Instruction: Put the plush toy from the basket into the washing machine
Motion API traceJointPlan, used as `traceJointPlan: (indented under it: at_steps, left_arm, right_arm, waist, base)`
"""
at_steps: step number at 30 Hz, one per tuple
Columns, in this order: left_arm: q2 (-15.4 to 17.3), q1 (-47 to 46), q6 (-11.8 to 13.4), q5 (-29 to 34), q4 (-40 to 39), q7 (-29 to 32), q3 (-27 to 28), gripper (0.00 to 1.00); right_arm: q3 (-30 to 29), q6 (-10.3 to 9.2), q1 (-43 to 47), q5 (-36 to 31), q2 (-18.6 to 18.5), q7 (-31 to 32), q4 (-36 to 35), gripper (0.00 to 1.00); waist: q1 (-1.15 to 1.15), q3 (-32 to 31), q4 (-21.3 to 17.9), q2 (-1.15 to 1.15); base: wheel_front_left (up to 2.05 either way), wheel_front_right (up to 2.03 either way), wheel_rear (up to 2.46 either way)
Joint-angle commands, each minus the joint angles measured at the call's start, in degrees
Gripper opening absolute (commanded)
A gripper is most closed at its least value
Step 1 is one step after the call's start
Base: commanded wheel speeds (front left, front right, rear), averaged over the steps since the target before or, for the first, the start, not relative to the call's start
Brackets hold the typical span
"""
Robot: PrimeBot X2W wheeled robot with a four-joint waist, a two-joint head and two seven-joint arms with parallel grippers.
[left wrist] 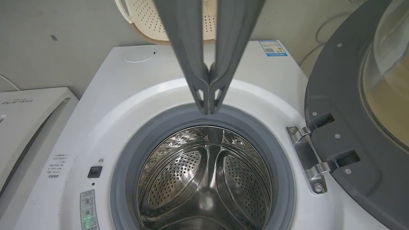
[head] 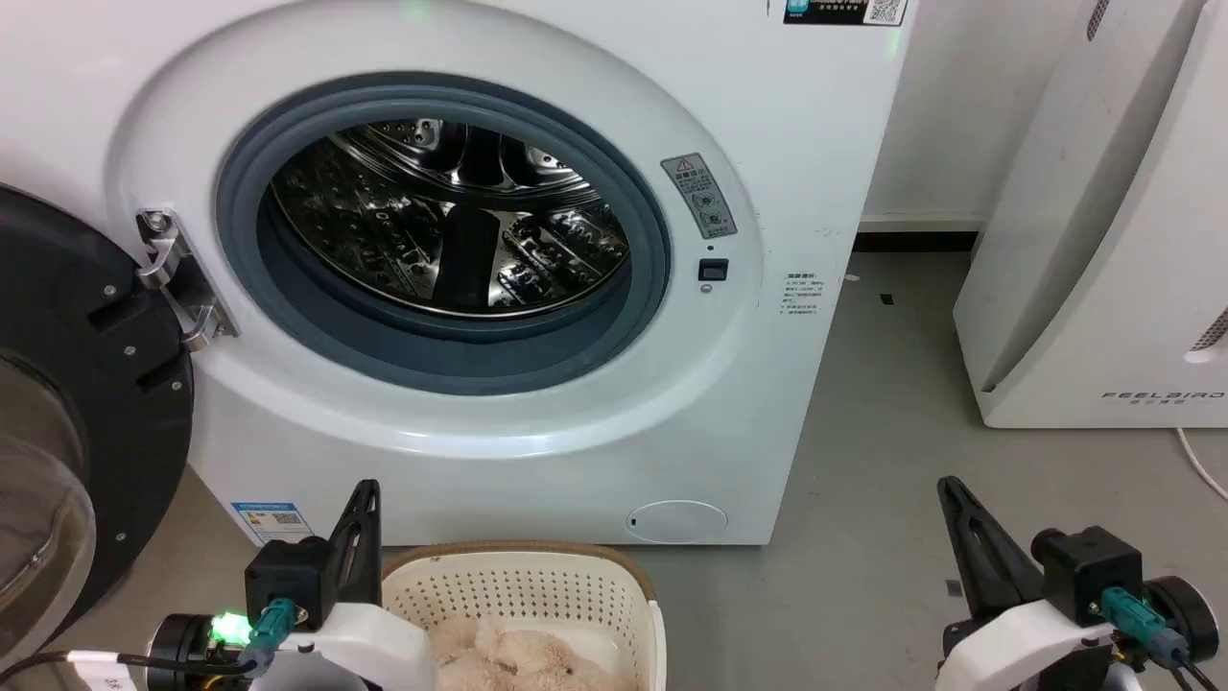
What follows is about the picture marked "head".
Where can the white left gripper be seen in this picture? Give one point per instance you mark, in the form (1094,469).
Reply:
(379,645)

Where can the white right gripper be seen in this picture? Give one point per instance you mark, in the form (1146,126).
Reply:
(1022,645)

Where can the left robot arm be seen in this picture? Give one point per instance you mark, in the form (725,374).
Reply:
(182,648)

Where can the beige plush teddy bear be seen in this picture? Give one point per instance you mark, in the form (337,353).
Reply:
(518,662)

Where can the black washing machine door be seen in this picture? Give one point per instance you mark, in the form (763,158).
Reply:
(91,403)

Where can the stainless steel washing machine drum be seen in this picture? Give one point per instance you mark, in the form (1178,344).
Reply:
(384,221)

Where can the silver metal door hinge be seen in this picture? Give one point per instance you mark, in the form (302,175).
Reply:
(173,274)

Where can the blue white energy sticker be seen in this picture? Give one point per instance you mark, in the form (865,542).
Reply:
(273,522)

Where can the white plastic laundry basket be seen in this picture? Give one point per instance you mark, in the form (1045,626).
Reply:
(537,581)

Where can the grey rubber door gasket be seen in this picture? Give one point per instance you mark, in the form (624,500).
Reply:
(288,317)

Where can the oval drain filter cover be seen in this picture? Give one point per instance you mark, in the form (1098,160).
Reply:
(676,521)

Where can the small printed text label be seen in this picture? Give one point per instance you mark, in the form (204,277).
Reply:
(802,294)

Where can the white Feelbird appliance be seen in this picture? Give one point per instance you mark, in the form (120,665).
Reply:
(1103,221)

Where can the black door latch socket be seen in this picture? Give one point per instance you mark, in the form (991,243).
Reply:
(713,270)

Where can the white front-load washing machine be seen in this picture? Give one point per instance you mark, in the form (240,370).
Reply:
(787,144)

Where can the grey warning sticker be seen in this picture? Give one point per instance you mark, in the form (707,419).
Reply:
(699,196)

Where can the black QR code sticker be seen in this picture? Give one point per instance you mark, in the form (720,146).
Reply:
(844,10)

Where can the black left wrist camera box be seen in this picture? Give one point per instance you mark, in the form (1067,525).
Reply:
(288,576)

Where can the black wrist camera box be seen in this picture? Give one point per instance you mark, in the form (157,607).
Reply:
(288,576)
(1089,566)

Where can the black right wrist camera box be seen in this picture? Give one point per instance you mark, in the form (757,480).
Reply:
(1089,566)

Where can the black wall baseboard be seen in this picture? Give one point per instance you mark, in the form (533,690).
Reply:
(916,241)

